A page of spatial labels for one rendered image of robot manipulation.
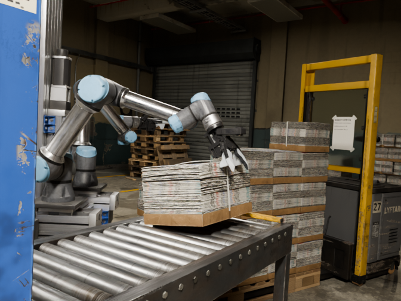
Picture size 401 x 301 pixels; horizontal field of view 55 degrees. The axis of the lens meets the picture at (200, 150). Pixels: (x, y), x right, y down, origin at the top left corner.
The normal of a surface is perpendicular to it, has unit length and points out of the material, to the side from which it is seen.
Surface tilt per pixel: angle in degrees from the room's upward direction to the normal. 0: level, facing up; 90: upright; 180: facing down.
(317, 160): 90
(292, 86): 90
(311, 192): 90
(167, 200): 90
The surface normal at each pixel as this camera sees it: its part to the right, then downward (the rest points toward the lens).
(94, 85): -0.07, -0.06
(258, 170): 0.57, 0.07
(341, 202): -0.83, -0.01
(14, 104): 0.83, 0.07
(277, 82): -0.56, 0.01
